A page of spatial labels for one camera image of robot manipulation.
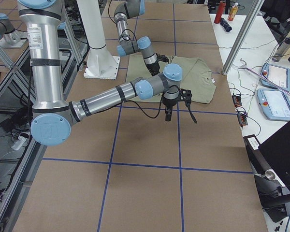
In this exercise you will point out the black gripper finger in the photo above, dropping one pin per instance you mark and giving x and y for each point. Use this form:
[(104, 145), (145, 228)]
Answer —
[(168, 113), (154, 72)]

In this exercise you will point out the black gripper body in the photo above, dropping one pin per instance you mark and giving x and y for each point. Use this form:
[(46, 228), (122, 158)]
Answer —
[(169, 102), (152, 66)]

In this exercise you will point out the olive green long-sleeve shirt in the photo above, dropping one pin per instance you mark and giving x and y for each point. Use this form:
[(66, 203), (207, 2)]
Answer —
[(195, 75)]

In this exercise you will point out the dark blue folded umbrella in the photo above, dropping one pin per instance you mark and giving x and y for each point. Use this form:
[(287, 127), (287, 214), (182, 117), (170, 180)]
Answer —
[(225, 25)]

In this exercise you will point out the white reacher grabber stick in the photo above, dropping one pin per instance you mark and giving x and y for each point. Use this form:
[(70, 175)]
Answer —
[(263, 78)]

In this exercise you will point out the red cylindrical bottle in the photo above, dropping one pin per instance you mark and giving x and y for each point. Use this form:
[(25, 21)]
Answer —
[(219, 13)]

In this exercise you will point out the orange drink bottle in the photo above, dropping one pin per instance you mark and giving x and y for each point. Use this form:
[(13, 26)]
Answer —
[(233, 12)]

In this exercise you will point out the blue teach pendant near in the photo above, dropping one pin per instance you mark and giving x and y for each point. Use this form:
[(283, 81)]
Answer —
[(274, 104)]

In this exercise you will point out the blue teach pendant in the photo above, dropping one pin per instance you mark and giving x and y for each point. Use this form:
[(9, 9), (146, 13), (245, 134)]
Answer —
[(277, 74), (274, 104)]

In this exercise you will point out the blue teach pendant far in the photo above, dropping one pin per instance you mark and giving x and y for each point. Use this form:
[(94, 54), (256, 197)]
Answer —
[(277, 74)]

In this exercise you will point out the black laptop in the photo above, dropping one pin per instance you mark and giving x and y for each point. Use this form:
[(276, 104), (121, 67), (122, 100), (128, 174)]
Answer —
[(276, 151)]

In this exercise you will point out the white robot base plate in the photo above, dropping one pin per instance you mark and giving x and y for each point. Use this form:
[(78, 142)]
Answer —
[(102, 67)]

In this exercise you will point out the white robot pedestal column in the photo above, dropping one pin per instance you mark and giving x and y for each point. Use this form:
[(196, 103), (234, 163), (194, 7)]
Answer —
[(92, 22)]

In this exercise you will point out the grey aluminium frame post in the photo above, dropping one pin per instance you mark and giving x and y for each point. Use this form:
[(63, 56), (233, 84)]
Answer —
[(256, 6)]

